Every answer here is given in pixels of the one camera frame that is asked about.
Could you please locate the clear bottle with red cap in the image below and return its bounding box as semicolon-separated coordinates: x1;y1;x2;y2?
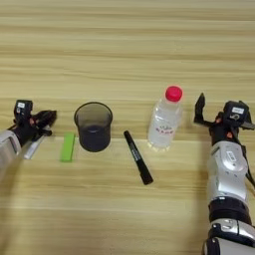
146;85;184;152

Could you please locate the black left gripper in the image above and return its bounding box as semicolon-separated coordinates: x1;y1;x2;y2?
9;110;58;147

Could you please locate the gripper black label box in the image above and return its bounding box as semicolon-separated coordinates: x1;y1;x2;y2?
222;100;251;129
13;99;34;127

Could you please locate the green rectangular block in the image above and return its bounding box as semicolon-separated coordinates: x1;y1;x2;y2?
60;132;77;163

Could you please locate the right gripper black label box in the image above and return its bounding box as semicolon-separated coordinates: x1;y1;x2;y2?
222;100;251;129

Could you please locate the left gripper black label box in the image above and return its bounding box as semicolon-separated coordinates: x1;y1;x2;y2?
13;99;34;127

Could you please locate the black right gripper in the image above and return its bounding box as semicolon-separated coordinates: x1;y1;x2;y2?
193;93;255;145

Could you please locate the dark translucent plastic cup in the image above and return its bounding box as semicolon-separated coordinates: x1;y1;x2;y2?
73;102;114;153

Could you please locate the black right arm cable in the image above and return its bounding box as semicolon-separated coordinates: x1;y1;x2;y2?
239;128;255;189

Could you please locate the black marker pen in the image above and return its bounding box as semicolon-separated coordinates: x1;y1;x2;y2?
123;129;154;186

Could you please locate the white marker with black cap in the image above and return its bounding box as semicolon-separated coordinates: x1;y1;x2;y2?
23;125;51;160

